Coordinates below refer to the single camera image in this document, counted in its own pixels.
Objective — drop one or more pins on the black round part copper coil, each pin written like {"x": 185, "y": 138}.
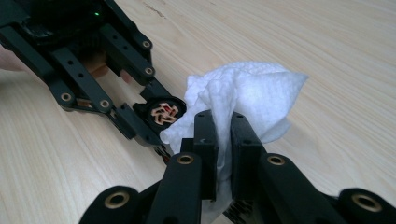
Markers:
{"x": 163, "y": 113}

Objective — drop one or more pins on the white wet wipe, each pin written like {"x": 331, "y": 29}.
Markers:
{"x": 249, "y": 90}

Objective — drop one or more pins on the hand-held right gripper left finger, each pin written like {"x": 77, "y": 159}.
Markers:
{"x": 205, "y": 149}

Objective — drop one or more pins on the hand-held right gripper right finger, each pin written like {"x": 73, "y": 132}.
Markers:
{"x": 246, "y": 149}

